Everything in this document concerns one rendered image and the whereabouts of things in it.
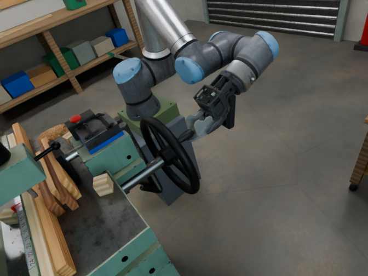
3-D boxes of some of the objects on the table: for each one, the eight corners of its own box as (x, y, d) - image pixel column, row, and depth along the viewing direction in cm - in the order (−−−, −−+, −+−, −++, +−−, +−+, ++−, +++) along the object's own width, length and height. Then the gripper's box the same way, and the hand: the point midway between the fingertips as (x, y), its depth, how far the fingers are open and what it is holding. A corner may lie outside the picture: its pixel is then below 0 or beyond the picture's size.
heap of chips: (69, 131, 84) (65, 127, 83) (40, 147, 81) (37, 143, 79) (63, 123, 89) (61, 119, 88) (36, 138, 85) (33, 133, 84)
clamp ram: (99, 165, 67) (83, 142, 61) (74, 182, 64) (55, 158, 58) (88, 150, 73) (73, 127, 67) (65, 164, 70) (47, 142, 65)
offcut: (113, 182, 62) (107, 172, 59) (113, 192, 59) (107, 182, 57) (100, 187, 62) (93, 177, 59) (99, 196, 59) (92, 187, 57)
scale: (35, 265, 43) (35, 264, 43) (28, 270, 43) (28, 270, 43) (6, 141, 77) (6, 141, 77) (3, 143, 77) (2, 143, 77)
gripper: (216, 67, 71) (167, 122, 68) (240, 75, 64) (187, 136, 62) (226, 86, 77) (182, 137, 75) (248, 96, 71) (201, 151, 69)
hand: (191, 138), depth 71 cm, fingers closed
